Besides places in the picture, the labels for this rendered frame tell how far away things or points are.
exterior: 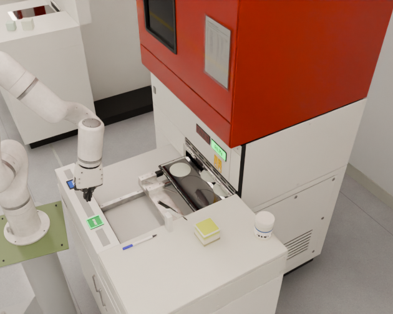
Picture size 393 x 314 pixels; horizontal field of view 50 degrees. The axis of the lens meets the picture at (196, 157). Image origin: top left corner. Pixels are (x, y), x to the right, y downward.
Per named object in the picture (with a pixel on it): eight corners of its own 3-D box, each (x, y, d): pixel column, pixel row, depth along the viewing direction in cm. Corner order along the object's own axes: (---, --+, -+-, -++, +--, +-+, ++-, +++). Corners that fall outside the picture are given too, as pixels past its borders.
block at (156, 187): (161, 184, 198) (161, 180, 196) (164, 189, 195) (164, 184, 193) (145, 190, 194) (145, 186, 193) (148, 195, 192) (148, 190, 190)
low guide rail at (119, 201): (191, 174, 212) (191, 169, 210) (193, 176, 211) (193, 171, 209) (96, 211, 193) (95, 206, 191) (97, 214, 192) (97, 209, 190)
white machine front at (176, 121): (158, 123, 245) (153, 60, 220) (239, 214, 192) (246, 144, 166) (153, 125, 244) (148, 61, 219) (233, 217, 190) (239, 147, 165)
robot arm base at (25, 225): (9, 252, 175) (-6, 223, 162) (0, 220, 187) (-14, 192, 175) (55, 234, 181) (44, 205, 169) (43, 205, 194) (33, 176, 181)
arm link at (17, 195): (-6, 209, 168) (-28, 164, 152) (14, 176, 181) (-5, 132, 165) (23, 211, 167) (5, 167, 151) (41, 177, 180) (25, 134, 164)
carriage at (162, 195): (153, 178, 205) (153, 174, 203) (191, 228, 181) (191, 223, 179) (138, 184, 202) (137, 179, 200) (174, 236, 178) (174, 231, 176)
